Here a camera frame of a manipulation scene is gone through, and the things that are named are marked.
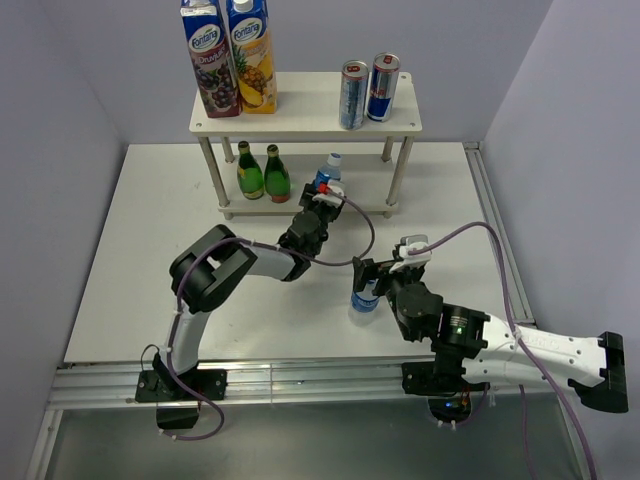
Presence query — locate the Pocari water bottle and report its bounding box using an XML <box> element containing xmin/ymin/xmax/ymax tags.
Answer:
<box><xmin>314</xmin><ymin>152</ymin><xmax>342</xmax><ymax>186</ymax></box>
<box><xmin>348</xmin><ymin>280</ymin><xmax>380</xmax><ymax>327</ymax></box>

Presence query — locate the green glass bottle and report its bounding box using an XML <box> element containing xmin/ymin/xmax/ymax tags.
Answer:
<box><xmin>237</xmin><ymin>141</ymin><xmax>264</xmax><ymax>200</ymax></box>
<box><xmin>264</xmin><ymin>144</ymin><xmax>291</xmax><ymax>203</ymax></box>

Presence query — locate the silver energy can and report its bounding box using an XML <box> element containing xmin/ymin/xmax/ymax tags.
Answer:
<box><xmin>339</xmin><ymin>60</ymin><xmax>369</xmax><ymax>130</ymax></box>

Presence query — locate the Red Bull can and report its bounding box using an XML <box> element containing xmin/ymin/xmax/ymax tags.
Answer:
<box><xmin>367</xmin><ymin>52</ymin><xmax>400</xmax><ymax>122</ymax></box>

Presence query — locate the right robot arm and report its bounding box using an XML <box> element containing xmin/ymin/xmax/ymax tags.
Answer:
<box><xmin>352</xmin><ymin>259</ymin><xmax>629</xmax><ymax>414</ymax></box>

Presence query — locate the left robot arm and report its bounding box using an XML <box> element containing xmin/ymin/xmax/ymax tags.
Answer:
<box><xmin>135</xmin><ymin>180</ymin><xmax>345</xmax><ymax>403</ymax></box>

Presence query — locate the white two-tier shelf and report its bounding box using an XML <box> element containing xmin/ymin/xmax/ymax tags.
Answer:
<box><xmin>189</xmin><ymin>72</ymin><xmax>422</xmax><ymax>220</ymax></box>

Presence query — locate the pineapple juice carton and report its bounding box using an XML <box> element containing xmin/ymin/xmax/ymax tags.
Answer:
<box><xmin>226</xmin><ymin>0</ymin><xmax>278</xmax><ymax>114</ymax></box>

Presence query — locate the grape juice carton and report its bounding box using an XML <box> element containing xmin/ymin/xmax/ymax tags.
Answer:
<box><xmin>180</xmin><ymin>1</ymin><xmax>242</xmax><ymax>118</ymax></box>

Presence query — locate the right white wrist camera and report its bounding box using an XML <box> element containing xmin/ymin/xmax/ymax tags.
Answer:
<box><xmin>390</xmin><ymin>234</ymin><xmax>432</xmax><ymax>273</ymax></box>

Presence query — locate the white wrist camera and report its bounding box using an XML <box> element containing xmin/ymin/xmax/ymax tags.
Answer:
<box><xmin>312</xmin><ymin>180</ymin><xmax>345</xmax><ymax>206</ymax></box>
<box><xmin>390</xmin><ymin>234</ymin><xmax>432</xmax><ymax>273</ymax></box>

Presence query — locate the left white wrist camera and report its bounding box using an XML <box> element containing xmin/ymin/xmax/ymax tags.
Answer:
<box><xmin>312</xmin><ymin>180</ymin><xmax>345</xmax><ymax>206</ymax></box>

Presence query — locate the aluminium front rail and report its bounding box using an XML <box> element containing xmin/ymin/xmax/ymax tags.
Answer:
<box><xmin>27</xmin><ymin>358</ymin><xmax>588</xmax><ymax>479</ymax></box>

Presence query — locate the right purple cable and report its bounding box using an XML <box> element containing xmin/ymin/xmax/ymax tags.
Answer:
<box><xmin>409</xmin><ymin>221</ymin><xmax>599</xmax><ymax>480</ymax></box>

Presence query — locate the aluminium side rail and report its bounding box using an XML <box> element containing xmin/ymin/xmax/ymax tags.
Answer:
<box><xmin>463</xmin><ymin>142</ymin><xmax>535</xmax><ymax>325</ymax></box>

